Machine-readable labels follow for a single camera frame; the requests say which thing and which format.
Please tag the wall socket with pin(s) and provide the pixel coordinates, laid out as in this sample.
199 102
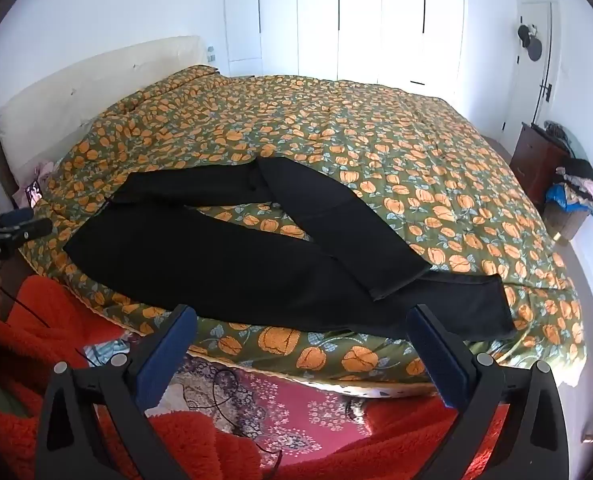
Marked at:
211 53

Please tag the white door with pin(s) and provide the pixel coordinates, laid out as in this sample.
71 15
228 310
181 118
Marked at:
526 90

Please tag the pink patterned rug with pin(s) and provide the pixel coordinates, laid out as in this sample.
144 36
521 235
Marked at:
301 405

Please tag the beige padded headboard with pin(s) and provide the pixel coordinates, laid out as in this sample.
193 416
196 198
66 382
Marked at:
76 100

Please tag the pile of clothes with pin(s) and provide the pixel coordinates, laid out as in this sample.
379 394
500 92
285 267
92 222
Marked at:
576 175

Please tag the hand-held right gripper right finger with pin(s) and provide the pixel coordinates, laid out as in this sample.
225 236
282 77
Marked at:
436 355

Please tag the phone with lit screen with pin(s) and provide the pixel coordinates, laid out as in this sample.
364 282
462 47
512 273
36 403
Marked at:
34 192

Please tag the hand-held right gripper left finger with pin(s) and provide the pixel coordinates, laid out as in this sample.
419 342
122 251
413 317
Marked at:
164 360

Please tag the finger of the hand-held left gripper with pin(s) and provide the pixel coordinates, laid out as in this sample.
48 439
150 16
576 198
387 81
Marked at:
34 230
16 216

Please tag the black hats on door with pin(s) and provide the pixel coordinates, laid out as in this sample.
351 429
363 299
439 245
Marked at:
531 47

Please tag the green orange floral quilt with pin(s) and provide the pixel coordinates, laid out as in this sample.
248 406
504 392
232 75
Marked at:
376 125

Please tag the black pants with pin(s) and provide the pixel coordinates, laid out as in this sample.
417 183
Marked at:
226 260

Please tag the red fleece garment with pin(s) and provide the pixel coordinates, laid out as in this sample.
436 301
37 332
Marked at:
26 345

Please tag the pink cloth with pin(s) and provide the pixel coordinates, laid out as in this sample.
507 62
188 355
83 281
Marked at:
44 169

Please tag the wicker laundry basket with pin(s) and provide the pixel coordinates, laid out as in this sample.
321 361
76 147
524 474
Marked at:
569 222

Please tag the white wardrobe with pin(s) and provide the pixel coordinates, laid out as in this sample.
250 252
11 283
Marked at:
316 20

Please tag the dark wooden nightstand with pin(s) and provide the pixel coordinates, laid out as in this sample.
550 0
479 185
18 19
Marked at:
531 160

